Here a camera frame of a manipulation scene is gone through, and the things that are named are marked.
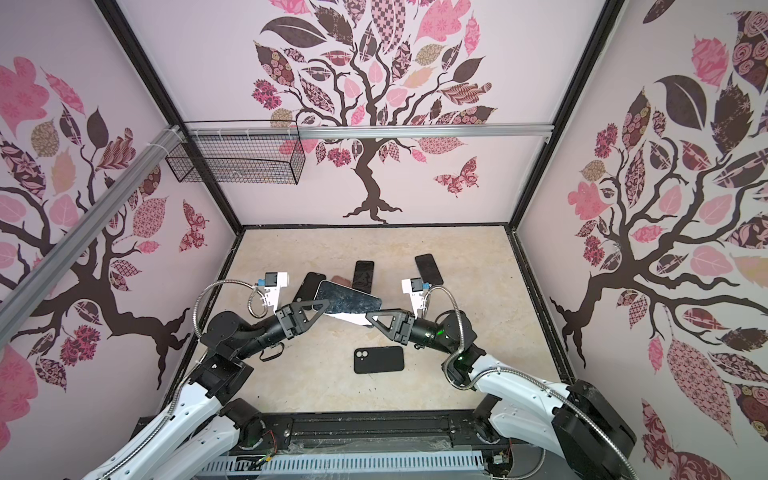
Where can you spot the silver aluminium crossbar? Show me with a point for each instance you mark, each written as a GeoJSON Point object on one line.
{"type": "Point", "coordinates": [368, 132]}

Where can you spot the flexible metal conduit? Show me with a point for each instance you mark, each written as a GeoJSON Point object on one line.
{"type": "Point", "coordinates": [456, 312]}
{"type": "Point", "coordinates": [255, 292]}

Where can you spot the purple edged smartphone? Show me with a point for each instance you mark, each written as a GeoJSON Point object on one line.
{"type": "Point", "coordinates": [363, 276]}

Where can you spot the black corner frame post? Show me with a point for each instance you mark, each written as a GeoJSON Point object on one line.
{"type": "Point", "coordinates": [123, 32]}

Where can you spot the pink phone case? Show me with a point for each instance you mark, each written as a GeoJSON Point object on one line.
{"type": "Point", "coordinates": [341, 281]}

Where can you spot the silver aluminium side bar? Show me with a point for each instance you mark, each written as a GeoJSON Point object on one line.
{"type": "Point", "coordinates": [22, 301]}

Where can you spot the black empty phone case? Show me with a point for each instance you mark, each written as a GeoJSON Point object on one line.
{"type": "Point", "coordinates": [309, 287]}

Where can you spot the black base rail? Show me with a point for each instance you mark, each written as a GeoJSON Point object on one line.
{"type": "Point", "coordinates": [393, 431]}

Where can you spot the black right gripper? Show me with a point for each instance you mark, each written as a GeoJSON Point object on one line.
{"type": "Point", "coordinates": [402, 330]}

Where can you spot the black wire basket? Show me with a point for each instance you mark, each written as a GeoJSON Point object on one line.
{"type": "Point", "coordinates": [260, 152]}

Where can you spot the right flexible metal conduit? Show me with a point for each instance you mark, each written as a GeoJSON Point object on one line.
{"type": "Point", "coordinates": [456, 312]}

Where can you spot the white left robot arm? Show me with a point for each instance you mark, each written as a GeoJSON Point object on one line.
{"type": "Point", "coordinates": [206, 419]}

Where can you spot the black right corner post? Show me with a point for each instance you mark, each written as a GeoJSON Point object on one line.
{"type": "Point", "coordinates": [606, 22]}

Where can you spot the black smartphone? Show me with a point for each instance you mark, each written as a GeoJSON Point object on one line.
{"type": "Point", "coordinates": [346, 303]}

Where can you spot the dark smartphone far right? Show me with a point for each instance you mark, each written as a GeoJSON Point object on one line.
{"type": "Point", "coordinates": [429, 270]}

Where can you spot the left flexible metal conduit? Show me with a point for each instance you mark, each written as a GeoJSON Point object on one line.
{"type": "Point", "coordinates": [255, 292]}

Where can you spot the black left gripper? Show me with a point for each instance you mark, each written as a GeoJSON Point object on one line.
{"type": "Point", "coordinates": [292, 324]}

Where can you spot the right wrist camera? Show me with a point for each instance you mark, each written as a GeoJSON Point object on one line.
{"type": "Point", "coordinates": [416, 289]}

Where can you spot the white slotted cable duct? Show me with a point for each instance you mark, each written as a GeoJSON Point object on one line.
{"type": "Point", "coordinates": [346, 463]}

